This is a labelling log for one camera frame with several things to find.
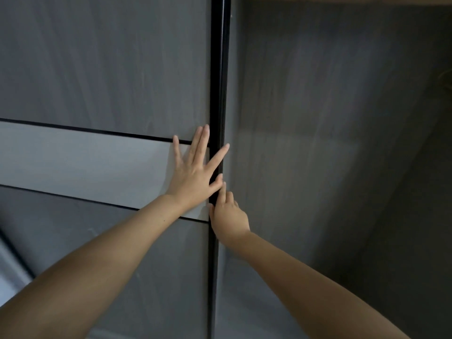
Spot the person's left hand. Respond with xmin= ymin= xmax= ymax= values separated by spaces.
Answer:
xmin=164 ymin=124 xmax=231 ymax=212

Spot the person's right hand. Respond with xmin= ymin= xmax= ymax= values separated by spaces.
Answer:
xmin=208 ymin=182 xmax=251 ymax=246

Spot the person's left forearm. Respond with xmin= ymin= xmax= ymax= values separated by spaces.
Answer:
xmin=0 ymin=194 xmax=186 ymax=339

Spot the person's right forearm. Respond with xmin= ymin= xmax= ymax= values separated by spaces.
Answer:
xmin=229 ymin=231 xmax=411 ymax=339

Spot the grey wardrobe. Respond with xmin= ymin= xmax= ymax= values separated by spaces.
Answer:
xmin=0 ymin=0 xmax=452 ymax=339

